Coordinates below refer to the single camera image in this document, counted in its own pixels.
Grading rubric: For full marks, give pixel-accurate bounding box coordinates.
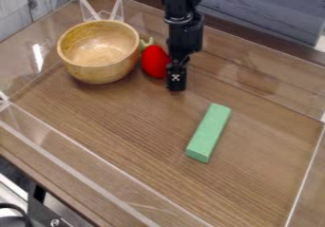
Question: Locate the light wooden bowl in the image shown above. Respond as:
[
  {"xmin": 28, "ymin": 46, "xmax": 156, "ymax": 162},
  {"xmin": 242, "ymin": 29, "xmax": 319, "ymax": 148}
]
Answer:
[{"xmin": 56, "ymin": 20, "xmax": 139, "ymax": 85}]

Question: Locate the black metal table frame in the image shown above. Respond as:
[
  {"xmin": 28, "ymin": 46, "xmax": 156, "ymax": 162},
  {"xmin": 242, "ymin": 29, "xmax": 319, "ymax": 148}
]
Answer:
[{"xmin": 26, "ymin": 183, "xmax": 92, "ymax": 227}]

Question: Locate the clear acrylic tray wall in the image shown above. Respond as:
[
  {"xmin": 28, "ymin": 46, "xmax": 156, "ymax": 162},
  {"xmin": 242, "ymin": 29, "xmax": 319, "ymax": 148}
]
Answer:
[{"xmin": 0, "ymin": 3, "xmax": 325, "ymax": 227}]

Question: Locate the black cable loop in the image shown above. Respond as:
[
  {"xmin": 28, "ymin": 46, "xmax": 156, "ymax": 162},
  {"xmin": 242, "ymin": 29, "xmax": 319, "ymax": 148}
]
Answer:
[{"xmin": 0, "ymin": 202, "xmax": 32, "ymax": 227}]

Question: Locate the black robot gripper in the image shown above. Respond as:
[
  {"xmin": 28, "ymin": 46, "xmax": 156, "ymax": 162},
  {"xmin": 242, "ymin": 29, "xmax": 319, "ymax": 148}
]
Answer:
[{"xmin": 163, "ymin": 11, "xmax": 204, "ymax": 91}]

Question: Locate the red plush strawberry toy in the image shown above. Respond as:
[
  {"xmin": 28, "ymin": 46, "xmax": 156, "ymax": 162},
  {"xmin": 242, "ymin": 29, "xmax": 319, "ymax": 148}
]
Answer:
[{"xmin": 140, "ymin": 37, "xmax": 170, "ymax": 79}]

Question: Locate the green rectangular foam block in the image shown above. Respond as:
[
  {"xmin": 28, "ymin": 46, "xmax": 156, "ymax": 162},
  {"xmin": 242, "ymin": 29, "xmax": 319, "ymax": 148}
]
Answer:
[{"xmin": 186, "ymin": 104, "xmax": 231, "ymax": 162}]

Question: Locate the clear acrylic corner bracket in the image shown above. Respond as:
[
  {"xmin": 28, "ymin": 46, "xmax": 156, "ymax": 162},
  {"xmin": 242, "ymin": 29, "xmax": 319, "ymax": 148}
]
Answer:
[{"xmin": 79, "ymin": 0, "xmax": 124, "ymax": 22}]

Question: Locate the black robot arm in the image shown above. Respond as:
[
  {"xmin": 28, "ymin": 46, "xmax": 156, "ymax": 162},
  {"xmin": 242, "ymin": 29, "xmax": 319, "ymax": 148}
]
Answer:
[{"xmin": 162, "ymin": 0, "xmax": 204, "ymax": 91}]

